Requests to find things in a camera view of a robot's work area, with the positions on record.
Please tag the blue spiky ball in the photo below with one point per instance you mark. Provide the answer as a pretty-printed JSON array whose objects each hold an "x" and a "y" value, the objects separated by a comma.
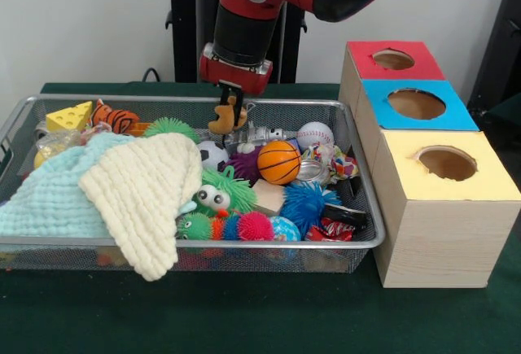
[{"x": 305, "y": 207}]

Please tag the cream waffle cloth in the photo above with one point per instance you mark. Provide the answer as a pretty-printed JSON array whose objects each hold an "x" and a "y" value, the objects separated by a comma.
[{"x": 138, "y": 199}]

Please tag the wooden box with three holes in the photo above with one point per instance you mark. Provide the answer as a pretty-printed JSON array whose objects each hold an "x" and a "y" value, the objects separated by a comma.
[{"x": 439, "y": 244}]

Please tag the silver robot toy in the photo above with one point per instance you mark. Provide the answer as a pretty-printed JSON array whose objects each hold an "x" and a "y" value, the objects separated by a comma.
[{"x": 260, "y": 134}]

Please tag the green spiky monster with eyes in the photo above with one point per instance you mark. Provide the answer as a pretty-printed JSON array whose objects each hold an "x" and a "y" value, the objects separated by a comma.
[{"x": 236, "y": 191}]

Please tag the dark green tablecloth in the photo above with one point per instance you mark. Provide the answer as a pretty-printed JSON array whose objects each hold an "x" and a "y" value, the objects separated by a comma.
[{"x": 244, "y": 313}]

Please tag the yellow cheese wedge toy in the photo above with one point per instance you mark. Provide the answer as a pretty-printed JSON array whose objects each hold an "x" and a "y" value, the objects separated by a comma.
[{"x": 67, "y": 117}]

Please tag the small soccer ball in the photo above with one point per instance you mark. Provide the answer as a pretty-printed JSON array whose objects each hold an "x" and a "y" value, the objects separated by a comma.
[{"x": 213, "y": 154}]

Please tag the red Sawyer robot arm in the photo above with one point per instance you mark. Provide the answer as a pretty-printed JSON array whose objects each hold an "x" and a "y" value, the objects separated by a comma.
[{"x": 244, "y": 32}]

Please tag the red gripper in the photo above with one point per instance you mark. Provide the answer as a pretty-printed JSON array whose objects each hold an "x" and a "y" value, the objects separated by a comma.
[{"x": 232, "y": 75}]

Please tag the brown plush animal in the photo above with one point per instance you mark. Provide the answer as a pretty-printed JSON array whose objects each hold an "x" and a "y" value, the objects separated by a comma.
[{"x": 221, "y": 122}]

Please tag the silver mesh bin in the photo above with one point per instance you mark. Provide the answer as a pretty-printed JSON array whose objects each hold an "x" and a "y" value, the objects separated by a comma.
[{"x": 285, "y": 245}]

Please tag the multicolour spiky caterpillar toy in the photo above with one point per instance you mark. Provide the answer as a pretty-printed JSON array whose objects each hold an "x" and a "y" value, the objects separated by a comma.
[{"x": 256, "y": 225}]

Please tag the white baseball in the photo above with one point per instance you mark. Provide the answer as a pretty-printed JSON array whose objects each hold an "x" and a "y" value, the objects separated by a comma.
[{"x": 315, "y": 134}]

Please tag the light blue waffle cloth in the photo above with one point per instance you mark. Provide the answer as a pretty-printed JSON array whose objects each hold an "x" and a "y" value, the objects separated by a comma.
[{"x": 45, "y": 207}]

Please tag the black upright panel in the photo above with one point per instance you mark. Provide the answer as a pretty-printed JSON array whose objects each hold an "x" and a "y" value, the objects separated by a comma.
[{"x": 504, "y": 45}]

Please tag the orange basketball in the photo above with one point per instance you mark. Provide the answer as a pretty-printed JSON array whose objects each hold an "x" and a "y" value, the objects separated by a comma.
[{"x": 280, "y": 163}]

